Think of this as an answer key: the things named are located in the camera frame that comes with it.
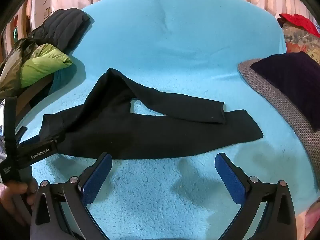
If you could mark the turquoise fleece blanket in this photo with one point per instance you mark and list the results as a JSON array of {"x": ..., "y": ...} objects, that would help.
[{"x": 175, "y": 55}]

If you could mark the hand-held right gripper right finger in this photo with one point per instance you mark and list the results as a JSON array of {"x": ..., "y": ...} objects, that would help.
[{"x": 228, "y": 177}]

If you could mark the dark teal cloth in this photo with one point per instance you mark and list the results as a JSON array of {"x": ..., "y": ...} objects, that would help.
[{"x": 60, "y": 81}]

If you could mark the patterned floral blanket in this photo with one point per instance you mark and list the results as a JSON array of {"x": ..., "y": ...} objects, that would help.
[{"x": 300, "y": 41}]

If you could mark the grey woven pillow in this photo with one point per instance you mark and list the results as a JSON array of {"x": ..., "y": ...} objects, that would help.
[{"x": 280, "y": 105}]

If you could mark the black puffer jacket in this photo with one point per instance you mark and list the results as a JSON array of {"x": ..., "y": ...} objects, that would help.
[{"x": 62, "y": 27}]

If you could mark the black pants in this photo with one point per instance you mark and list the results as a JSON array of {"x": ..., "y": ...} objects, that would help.
[{"x": 150, "y": 135}]

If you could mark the pink patterned cloth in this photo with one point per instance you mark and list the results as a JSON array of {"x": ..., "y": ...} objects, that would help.
[{"x": 310, "y": 221}]

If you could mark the camouflage jacket green lining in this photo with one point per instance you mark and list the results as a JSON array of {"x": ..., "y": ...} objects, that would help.
[{"x": 40, "y": 65}]

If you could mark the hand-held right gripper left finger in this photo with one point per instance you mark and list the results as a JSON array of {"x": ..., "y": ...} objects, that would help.
[{"x": 98, "y": 177}]

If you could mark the dark purple cloth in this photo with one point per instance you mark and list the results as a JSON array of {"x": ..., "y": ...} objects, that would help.
[{"x": 292, "y": 80}]

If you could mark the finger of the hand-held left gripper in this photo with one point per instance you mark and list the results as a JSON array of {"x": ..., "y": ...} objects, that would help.
[{"x": 58, "y": 142}]

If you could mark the person's left hand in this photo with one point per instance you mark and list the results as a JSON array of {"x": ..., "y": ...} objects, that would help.
[{"x": 15, "y": 188}]

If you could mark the red cloth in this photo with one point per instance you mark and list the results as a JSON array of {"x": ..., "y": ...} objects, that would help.
[{"x": 298, "y": 22}]

